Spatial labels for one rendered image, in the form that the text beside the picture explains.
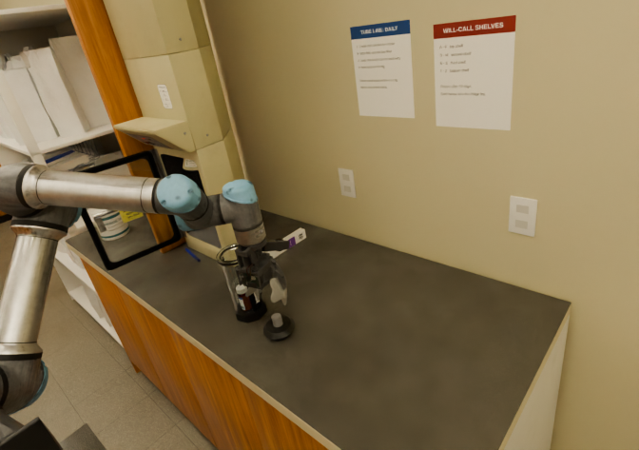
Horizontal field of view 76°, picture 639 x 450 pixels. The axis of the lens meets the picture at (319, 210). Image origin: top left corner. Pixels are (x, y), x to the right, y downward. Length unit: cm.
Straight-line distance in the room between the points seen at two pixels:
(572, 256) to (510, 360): 34
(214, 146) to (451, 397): 103
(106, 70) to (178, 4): 42
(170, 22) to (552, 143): 111
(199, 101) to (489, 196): 95
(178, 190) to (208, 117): 62
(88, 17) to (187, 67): 43
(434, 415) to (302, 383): 32
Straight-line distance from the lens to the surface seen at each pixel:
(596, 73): 111
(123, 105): 171
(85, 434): 125
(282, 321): 122
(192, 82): 141
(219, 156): 146
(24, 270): 114
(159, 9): 138
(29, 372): 115
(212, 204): 97
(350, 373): 109
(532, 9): 113
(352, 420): 101
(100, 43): 169
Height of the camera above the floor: 175
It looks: 26 degrees down
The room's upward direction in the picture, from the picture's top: 10 degrees counter-clockwise
